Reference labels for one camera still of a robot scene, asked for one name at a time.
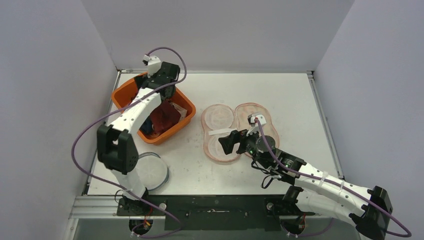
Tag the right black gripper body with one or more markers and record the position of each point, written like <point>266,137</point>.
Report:
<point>238,139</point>

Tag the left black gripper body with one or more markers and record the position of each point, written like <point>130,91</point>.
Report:
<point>173,91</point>

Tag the floral padded bra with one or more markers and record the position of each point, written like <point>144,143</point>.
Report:
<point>219,120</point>

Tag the maroon bra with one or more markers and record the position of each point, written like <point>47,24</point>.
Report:
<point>164,117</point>

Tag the orange plastic tub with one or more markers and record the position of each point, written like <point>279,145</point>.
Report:
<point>126,93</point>

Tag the navy blue bra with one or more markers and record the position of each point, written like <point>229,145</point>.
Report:
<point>147,127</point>

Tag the white mesh laundry bag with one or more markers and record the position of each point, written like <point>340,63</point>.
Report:
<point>152,170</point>

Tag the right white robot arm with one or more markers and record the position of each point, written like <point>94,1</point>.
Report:
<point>316,191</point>

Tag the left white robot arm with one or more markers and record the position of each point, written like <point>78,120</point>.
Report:
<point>116,148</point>

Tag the beige bra in tub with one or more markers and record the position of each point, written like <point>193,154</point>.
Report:
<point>182,111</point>

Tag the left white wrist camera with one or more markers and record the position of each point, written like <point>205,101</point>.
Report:
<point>153,64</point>

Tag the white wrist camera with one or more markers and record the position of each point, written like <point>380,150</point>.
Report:
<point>255,120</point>
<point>153,64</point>

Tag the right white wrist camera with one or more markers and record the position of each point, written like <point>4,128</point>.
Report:
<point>255,120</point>

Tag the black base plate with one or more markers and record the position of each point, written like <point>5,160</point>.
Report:
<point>214,212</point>

